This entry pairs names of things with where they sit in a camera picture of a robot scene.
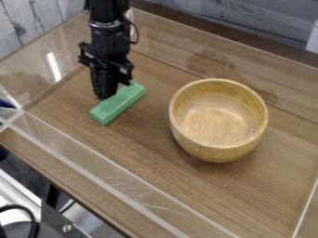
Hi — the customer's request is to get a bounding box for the black metal bracket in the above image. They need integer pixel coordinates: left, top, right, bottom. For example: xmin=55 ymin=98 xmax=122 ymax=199
xmin=37 ymin=203 xmax=92 ymax=238

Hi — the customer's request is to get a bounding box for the black table leg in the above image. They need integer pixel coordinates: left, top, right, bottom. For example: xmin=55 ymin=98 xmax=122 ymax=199
xmin=45 ymin=185 xmax=62 ymax=209

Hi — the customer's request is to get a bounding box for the clear acrylic tray enclosure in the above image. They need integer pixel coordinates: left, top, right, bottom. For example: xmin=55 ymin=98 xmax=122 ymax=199
xmin=0 ymin=9 xmax=318 ymax=238

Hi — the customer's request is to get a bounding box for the green rectangular block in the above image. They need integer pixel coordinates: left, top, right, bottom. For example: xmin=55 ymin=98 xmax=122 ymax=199
xmin=90 ymin=83 xmax=146 ymax=126

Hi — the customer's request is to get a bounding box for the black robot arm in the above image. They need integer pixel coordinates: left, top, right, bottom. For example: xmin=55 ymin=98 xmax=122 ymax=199
xmin=79 ymin=0 xmax=134 ymax=99

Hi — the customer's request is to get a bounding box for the light wooden bowl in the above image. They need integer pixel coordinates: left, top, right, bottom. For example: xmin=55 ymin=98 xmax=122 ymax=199
xmin=168 ymin=78 xmax=270 ymax=163

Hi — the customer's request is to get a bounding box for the black cable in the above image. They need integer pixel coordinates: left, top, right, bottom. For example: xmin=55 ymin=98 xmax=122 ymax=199
xmin=0 ymin=204 xmax=41 ymax=238

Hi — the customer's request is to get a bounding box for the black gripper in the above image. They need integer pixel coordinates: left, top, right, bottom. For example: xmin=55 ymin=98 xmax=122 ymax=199
xmin=79 ymin=20 xmax=134 ymax=99

